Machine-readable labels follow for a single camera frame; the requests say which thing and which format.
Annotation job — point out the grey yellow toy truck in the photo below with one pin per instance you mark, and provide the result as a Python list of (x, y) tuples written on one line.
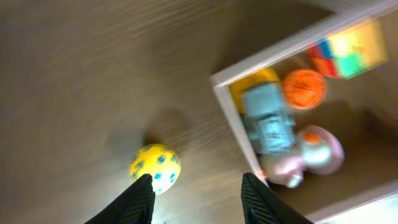
[(263, 110)]

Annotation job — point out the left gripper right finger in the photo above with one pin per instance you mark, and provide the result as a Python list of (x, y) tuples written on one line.
[(261, 205)]

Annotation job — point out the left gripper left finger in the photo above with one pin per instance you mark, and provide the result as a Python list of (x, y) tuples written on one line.
[(134, 206)]

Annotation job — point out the pink white toy duck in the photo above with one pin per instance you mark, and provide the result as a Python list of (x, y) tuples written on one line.
[(317, 151)]

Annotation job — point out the pink cardboard box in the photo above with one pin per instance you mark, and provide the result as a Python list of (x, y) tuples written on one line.
[(361, 112)]

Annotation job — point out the orange round toy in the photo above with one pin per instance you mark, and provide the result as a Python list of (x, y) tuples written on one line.
[(304, 89)]

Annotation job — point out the colourful puzzle cube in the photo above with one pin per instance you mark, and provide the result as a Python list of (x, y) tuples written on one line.
[(350, 52)]

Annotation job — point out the yellow letter ball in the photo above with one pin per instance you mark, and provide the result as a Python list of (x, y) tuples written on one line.
[(160, 162)]

